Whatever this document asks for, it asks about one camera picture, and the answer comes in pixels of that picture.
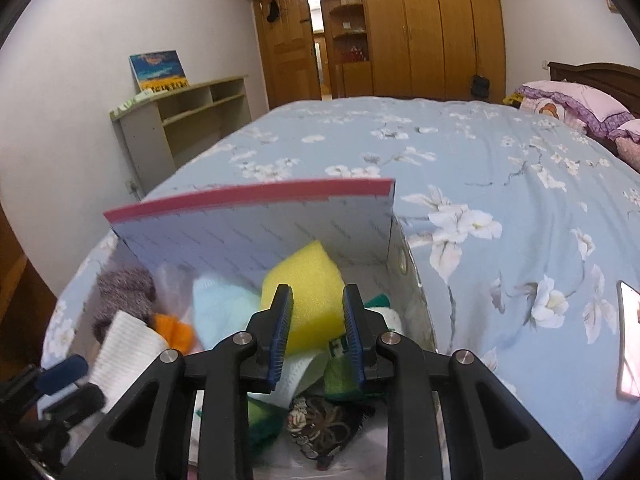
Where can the black hanging bag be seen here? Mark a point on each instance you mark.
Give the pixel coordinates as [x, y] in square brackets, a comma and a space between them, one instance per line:
[480, 87]

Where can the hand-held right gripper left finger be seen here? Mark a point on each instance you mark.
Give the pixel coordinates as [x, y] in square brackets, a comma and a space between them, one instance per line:
[281, 335]

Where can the pink pillow purple ruffle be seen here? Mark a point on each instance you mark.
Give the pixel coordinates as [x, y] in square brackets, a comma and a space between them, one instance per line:
[580, 100]
[629, 147]

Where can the white cardboard box pink edge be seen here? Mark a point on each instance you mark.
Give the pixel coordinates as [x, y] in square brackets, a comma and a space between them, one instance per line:
[250, 230]

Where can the dark wooden headboard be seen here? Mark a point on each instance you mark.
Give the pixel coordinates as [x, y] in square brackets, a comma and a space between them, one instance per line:
[595, 72]

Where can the white plastic bag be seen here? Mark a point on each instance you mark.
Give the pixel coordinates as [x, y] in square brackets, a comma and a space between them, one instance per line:
[172, 285]

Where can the beige bookshelf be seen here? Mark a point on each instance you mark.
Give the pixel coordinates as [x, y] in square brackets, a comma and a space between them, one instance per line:
[140, 145]

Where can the yellow sponge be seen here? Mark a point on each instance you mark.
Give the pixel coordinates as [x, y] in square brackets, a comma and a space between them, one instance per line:
[310, 300]

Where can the smartphone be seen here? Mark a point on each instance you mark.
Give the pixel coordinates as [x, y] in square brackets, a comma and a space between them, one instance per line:
[630, 340]

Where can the brown wooden desk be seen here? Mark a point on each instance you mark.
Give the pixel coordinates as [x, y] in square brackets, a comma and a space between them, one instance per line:
[20, 285]

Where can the grey knit sock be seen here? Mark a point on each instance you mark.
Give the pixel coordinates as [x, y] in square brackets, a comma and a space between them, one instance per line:
[125, 290]

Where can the yellow cloth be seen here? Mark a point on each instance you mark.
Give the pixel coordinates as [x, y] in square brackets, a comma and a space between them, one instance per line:
[512, 99]

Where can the white waffle cloth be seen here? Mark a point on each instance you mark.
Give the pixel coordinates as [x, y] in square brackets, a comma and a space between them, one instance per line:
[125, 355]

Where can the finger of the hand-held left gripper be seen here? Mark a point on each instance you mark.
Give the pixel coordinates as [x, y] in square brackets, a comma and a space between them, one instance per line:
[62, 372]
[82, 402]

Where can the cartoon print pillow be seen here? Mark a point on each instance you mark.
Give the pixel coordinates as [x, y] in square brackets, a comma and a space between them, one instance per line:
[547, 110]

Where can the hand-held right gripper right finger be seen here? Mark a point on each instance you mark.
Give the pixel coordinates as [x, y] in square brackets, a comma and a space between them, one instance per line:
[353, 345]

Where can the wooden door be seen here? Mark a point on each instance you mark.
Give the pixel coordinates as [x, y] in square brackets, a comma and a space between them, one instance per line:
[285, 60]

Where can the blue and yellow painting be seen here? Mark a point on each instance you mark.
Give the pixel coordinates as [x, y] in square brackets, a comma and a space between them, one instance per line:
[159, 70]

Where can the red ornaments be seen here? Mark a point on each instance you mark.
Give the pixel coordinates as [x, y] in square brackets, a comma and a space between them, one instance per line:
[352, 53]

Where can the pale green white cloth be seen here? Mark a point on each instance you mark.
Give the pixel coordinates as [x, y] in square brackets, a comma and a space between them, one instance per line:
[300, 375]

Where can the wooden wardrobe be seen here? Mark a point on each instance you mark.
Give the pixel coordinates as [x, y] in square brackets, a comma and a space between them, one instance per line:
[425, 30]

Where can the green and white packet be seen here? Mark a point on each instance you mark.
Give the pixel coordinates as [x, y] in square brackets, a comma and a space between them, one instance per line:
[131, 104]

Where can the dark floral patterned cloth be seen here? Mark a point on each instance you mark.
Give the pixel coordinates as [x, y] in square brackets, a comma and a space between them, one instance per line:
[325, 425]

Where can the black item on door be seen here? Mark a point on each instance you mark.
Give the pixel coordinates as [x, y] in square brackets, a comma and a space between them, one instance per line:
[273, 10]

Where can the light blue cloth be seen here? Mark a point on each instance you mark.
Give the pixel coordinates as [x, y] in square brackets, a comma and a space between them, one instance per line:
[220, 310]

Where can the orange and white sock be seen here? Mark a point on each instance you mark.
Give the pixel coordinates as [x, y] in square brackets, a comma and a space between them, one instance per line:
[175, 335]

